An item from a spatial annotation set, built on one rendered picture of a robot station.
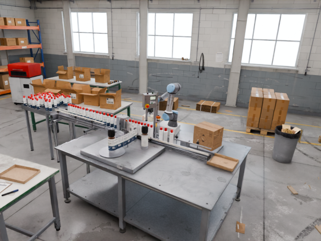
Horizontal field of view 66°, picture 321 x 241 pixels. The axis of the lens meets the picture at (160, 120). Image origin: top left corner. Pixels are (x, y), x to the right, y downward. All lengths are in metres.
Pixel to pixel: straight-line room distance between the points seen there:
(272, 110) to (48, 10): 9.05
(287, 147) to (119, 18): 7.01
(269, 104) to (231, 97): 2.47
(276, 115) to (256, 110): 0.44
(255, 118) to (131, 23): 5.45
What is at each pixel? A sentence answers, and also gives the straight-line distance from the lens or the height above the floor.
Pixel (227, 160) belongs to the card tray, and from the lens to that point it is 3.12.
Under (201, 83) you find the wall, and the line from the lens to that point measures 8.65.
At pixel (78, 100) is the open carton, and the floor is 0.86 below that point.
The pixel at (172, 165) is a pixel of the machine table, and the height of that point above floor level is 0.83.
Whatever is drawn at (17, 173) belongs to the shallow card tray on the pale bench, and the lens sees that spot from 3.09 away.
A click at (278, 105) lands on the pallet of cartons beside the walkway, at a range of 6.29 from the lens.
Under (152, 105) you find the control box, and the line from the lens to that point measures 3.33.
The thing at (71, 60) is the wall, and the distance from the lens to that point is 10.93.
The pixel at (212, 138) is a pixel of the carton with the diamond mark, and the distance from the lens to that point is 3.18.
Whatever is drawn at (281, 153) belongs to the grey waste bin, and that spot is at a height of 0.19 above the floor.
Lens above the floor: 2.27
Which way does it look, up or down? 20 degrees down
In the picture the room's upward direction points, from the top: 2 degrees clockwise
